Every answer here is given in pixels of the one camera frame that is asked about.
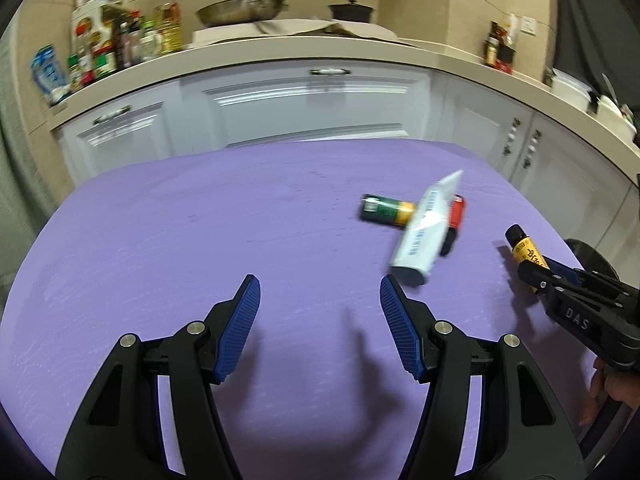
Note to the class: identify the white squeeze tube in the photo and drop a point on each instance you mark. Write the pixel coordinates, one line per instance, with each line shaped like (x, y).
(425, 230)

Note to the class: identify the blue white packet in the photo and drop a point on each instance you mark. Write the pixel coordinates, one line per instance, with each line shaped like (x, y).
(50, 75)

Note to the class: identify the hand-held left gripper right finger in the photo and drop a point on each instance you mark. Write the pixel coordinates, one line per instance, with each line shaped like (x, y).
(400, 325)

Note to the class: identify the green battery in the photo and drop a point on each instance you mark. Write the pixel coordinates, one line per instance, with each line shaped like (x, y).
(385, 210)

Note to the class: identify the purple table cloth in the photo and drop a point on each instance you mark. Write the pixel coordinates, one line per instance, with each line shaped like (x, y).
(200, 220)

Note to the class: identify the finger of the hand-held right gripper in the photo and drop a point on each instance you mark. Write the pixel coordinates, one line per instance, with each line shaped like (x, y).
(562, 269)
(535, 275)

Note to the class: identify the dark glass bottle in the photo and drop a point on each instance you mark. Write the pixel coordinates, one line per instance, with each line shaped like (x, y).
(492, 47)

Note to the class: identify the red black box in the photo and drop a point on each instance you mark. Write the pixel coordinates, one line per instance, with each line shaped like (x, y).
(506, 60)

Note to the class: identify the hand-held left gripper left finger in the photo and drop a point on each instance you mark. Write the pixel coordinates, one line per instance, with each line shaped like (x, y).
(240, 325)

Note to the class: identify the cluster of condiment bottles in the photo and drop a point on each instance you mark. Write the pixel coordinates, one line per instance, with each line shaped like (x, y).
(125, 40)

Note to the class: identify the white plastic container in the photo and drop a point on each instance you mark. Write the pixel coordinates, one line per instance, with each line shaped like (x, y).
(617, 120)
(570, 90)

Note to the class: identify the person's right hand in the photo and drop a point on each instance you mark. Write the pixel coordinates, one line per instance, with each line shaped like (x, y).
(612, 385)

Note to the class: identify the dark cloth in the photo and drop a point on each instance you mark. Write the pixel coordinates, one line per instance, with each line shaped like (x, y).
(600, 15)

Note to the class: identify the yellow battery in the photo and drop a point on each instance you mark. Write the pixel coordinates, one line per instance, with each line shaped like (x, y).
(522, 247)

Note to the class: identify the white kitchen cabinets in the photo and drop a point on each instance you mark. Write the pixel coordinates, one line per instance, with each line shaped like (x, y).
(300, 105)

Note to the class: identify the black pot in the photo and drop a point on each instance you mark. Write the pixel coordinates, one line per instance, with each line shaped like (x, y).
(351, 11)

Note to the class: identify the red battery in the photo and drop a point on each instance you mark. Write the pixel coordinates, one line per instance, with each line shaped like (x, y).
(456, 215)

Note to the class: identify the white wall socket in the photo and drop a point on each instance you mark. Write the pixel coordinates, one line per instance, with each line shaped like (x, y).
(528, 25)

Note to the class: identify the black trash bin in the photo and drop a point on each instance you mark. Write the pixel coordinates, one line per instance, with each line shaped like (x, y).
(595, 260)

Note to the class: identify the beige countertop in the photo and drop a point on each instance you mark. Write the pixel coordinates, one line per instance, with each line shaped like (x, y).
(450, 57)

